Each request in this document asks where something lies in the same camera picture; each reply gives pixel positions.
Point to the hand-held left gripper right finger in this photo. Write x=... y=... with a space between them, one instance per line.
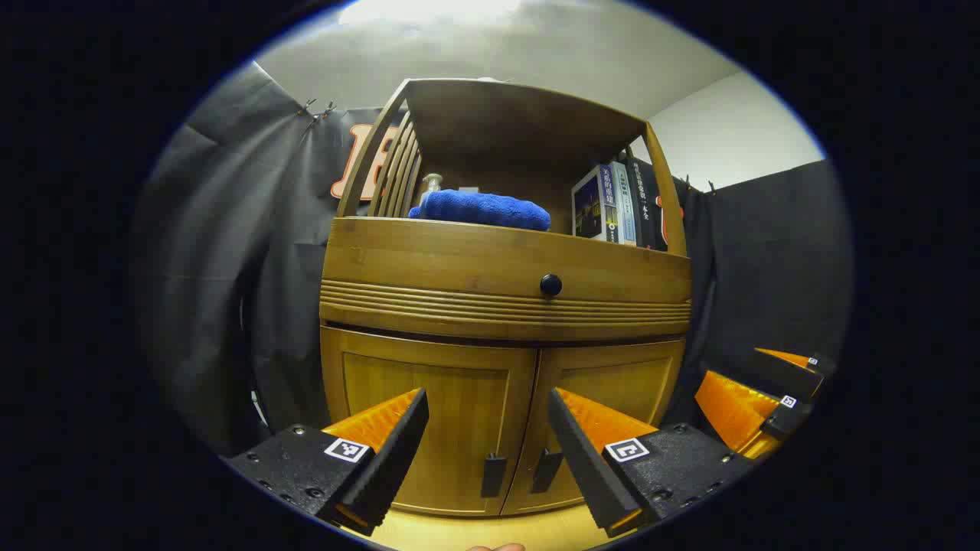
x=578 y=459

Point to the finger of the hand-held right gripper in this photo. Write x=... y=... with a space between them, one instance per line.
x=788 y=375
x=735 y=413

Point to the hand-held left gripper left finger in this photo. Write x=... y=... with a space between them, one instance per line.
x=398 y=451

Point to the wooden shoe cabinet door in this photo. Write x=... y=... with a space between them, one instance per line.
x=459 y=405
x=635 y=383

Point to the wooden double-door shoe cabinet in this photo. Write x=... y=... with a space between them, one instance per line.
x=521 y=122

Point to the wooden cabinet drawer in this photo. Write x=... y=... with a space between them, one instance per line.
x=429 y=252

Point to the black round drawer knob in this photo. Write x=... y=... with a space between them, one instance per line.
x=550 y=285

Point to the orange book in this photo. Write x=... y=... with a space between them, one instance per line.
x=660 y=218

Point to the black book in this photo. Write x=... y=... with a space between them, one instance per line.
x=647 y=207

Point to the pale blue book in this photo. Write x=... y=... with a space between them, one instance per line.
x=624 y=203

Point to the black backdrop cloth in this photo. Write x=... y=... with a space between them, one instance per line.
x=230 y=268

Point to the blue folded towel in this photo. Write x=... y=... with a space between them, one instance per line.
x=482 y=208

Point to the white pump bottle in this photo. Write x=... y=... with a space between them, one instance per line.
x=432 y=182

